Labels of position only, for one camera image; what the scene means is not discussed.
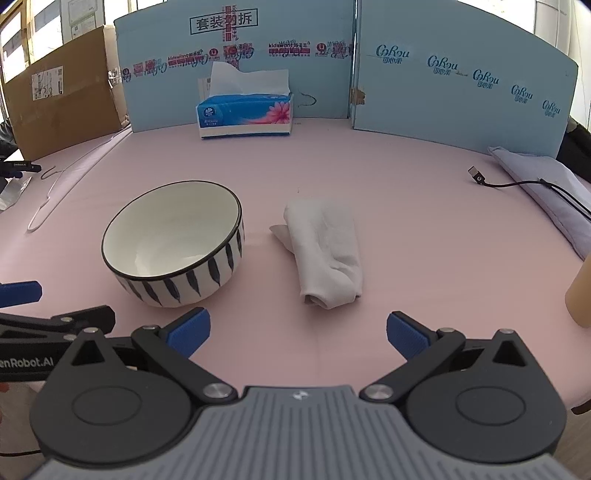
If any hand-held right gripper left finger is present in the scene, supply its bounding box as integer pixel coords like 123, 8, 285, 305
60, 307, 238, 404

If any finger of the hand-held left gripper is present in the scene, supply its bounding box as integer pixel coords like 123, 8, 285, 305
0, 305, 116, 342
0, 281, 43, 306

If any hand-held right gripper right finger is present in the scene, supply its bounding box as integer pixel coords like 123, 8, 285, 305
359, 311, 532, 402

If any white bowl with dark stripes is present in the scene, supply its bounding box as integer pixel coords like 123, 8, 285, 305
102, 181, 245, 308

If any white cloth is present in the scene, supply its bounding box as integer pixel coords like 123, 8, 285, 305
269, 196, 363, 310

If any clear plastic bag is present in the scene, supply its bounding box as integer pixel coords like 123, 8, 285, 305
0, 178, 33, 212

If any black device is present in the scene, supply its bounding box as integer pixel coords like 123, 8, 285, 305
0, 159, 42, 178

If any dark cloth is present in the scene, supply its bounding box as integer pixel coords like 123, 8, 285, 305
0, 117, 21, 160
556, 115, 591, 176

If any beige cylinder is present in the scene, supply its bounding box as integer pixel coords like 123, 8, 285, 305
565, 265, 591, 328

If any brown cardboard box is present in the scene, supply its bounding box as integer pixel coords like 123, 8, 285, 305
2, 25, 121, 160

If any lavender pillow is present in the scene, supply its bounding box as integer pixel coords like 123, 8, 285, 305
488, 146, 591, 261

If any blue tissue box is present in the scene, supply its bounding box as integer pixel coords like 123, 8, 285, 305
196, 61, 294, 139

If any plain blue cardboard panel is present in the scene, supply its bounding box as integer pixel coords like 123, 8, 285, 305
352, 0, 579, 162

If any blue cardboard panel red tape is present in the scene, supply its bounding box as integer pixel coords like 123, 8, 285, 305
113, 0, 358, 134

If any white wire clothes hanger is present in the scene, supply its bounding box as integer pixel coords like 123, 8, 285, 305
28, 127, 134, 232

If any black usb cable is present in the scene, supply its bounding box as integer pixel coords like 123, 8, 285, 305
468, 166, 591, 222

